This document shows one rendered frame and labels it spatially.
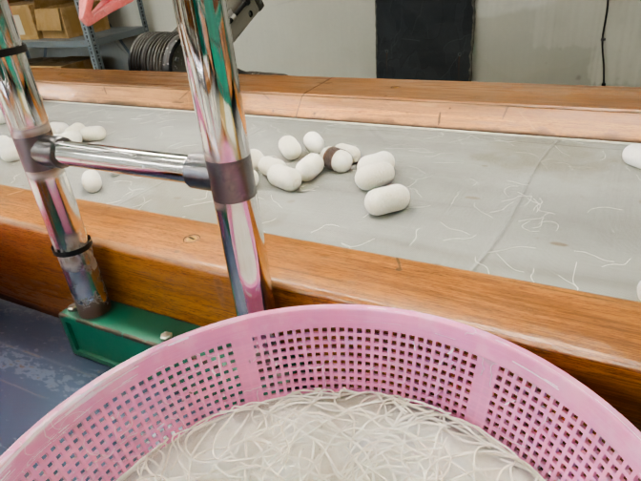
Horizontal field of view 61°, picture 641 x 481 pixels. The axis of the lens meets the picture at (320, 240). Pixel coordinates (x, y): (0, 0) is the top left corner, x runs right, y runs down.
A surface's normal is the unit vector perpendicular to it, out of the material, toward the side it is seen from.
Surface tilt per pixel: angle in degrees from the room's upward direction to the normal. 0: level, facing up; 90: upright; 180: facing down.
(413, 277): 0
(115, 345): 90
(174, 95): 45
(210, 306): 90
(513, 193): 0
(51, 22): 80
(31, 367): 0
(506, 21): 90
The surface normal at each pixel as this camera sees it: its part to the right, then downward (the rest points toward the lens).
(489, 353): -0.68, 0.17
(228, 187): -0.01, 0.50
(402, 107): -0.39, -0.28
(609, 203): -0.09, -0.87
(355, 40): -0.44, 0.47
